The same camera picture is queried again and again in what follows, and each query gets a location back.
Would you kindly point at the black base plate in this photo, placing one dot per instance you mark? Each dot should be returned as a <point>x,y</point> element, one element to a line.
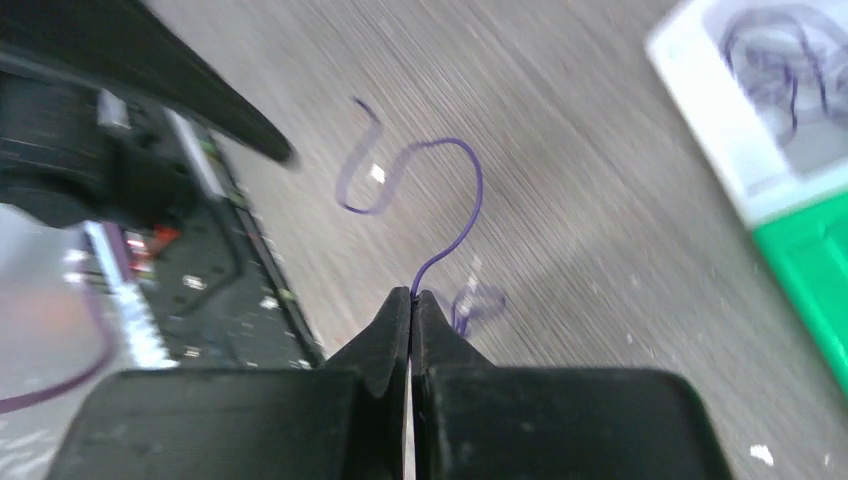
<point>215,302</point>

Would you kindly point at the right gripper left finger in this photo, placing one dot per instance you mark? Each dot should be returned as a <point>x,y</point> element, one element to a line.
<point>342,420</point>

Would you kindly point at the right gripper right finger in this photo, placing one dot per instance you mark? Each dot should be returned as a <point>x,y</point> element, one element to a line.
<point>476,420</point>

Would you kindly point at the green plastic bin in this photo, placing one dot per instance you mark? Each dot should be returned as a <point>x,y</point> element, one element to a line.
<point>807,251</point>

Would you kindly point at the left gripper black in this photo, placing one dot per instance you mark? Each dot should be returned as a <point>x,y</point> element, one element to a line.
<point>73,152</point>

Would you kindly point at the white plastic bin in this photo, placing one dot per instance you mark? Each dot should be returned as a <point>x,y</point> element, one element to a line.
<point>762,86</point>

